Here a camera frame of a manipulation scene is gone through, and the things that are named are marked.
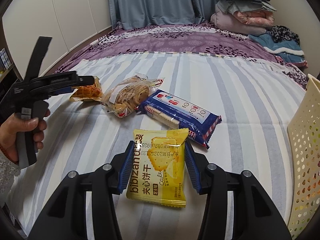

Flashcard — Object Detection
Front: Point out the leopard print cloth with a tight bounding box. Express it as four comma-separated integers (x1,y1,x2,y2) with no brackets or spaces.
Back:
267,25,300,45

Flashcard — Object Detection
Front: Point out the blue white blanket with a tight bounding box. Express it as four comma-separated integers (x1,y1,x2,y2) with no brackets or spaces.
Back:
248,33,308,68

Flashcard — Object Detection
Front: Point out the red brown snack bag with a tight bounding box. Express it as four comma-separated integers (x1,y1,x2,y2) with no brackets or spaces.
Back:
69,76,103,102

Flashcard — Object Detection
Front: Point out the cream perforated plastic basket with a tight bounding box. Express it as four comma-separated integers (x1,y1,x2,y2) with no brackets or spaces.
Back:
287,74,319,239

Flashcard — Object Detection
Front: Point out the white wardrobe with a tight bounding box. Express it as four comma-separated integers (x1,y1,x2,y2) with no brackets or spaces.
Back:
2,0,112,76

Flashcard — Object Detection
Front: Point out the purple floral bed cover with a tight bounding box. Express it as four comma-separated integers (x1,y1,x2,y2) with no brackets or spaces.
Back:
56,23,308,88

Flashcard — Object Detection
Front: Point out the yellow sandwich biscuit pack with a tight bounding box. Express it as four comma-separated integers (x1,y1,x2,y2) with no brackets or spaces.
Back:
126,128,189,207

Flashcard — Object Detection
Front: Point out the folded quilt stack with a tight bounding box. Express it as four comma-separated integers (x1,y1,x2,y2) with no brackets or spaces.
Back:
210,0,276,36

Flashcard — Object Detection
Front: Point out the blue cracker pack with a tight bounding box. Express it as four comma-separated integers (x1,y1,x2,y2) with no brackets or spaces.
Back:
136,89,222,149

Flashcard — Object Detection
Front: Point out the clear cookie bag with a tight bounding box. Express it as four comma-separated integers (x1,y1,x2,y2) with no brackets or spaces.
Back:
101,75,164,118

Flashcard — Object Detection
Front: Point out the person's left hand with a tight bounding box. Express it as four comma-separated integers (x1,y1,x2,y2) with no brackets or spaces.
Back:
0,108,52,165

